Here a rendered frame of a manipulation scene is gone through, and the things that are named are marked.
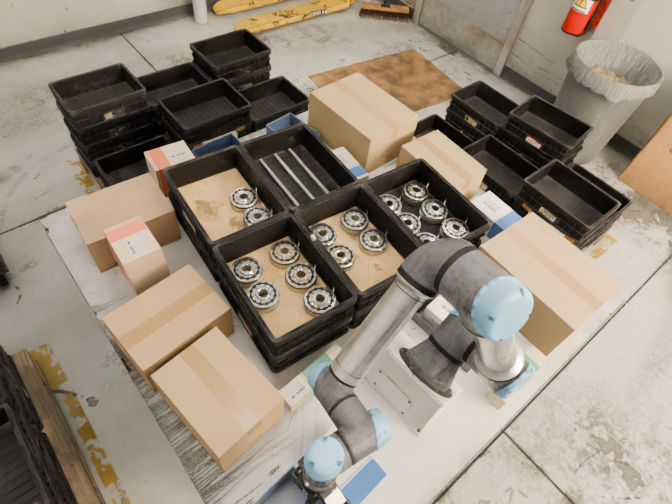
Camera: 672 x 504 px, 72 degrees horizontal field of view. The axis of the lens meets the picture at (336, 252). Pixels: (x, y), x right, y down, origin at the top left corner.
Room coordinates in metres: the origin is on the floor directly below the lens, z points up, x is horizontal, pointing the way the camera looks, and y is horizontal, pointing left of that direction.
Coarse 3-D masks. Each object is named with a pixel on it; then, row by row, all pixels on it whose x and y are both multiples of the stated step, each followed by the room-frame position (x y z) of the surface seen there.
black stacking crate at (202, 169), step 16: (208, 160) 1.26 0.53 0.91; (224, 160) 1.30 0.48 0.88; (240, 160) 1.31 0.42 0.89; (176, 176) 1.18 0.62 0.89; (192, 176) 1.21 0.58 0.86; (208, 176) 1.25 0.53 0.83; (256, 176) 1.21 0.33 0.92; (272, 208) 1.13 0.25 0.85; (192, 224) 0.98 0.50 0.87; (208, 256) 0.89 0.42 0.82
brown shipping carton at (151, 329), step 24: (168, 288) 0.72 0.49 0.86; (192, 288) 0.74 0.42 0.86; (120, 312) 0.62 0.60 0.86; (144, 312) 0.63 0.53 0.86; (168, 312) 0.64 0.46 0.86; (192, 312) 0.66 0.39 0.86; (216, 312) 0.67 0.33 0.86; (120, 336) 0.54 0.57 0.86; (144, 336) 0.56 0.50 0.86; (168, 336) 0.57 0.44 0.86; (192, 336) 0.58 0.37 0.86; (144, 360) 0.49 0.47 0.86; (168, 360) 0.51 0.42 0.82
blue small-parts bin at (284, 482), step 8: (288, 472) 0.27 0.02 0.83; (280, 480) 0.25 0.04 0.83; (288, 480) 0.26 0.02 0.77; (272, 488) 0.23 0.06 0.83; (280, 488) 0.24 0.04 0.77; (288, 488) 0.25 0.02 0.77; (296, 488) 0.25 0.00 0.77; (264, 496) 0.21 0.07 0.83; (272, 496) 0.22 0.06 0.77; (280, 496) 0.22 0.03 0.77; (288, 496) 0.23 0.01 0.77; (296, 496) 0.23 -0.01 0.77; (304, 496) 0.23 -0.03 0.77
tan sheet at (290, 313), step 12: (252, 252) 0.94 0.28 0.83; (264, 252) 0.94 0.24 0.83; (228, 264) 0.87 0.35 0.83; (264, 264) 0.90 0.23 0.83; (264, 276) 0.85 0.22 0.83; (276, 276) 0.86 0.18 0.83; (300, 276) 0.87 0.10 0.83; (288, 288) 0.82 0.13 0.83; (288, 300) 0.77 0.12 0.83; (300, 300) 0.78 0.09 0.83; (336, 300) 0.80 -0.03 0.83; (276, 312) 0.72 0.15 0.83; (288, 312) 0.73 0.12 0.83; (300, 312) 0.74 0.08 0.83; (276, 324) 0.68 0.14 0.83; (288, 324) 0.69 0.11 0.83; (300, 324) 0.69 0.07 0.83; (276, 336) 0.64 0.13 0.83
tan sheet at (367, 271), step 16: (352, 208) 1.22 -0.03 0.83; (336, 224) 1.13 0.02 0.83; (368, 224) 1.15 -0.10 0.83; (336, 240) 1.05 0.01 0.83; (352, 240) 1.06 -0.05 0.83; (368, 256) 1.00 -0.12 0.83; (384, 256) 1.02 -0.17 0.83; (400, 256) 1.03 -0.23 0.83; (352, 272) 0.92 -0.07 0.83; (368, 272) 0.94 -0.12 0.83; (384, 272) 0.95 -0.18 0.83
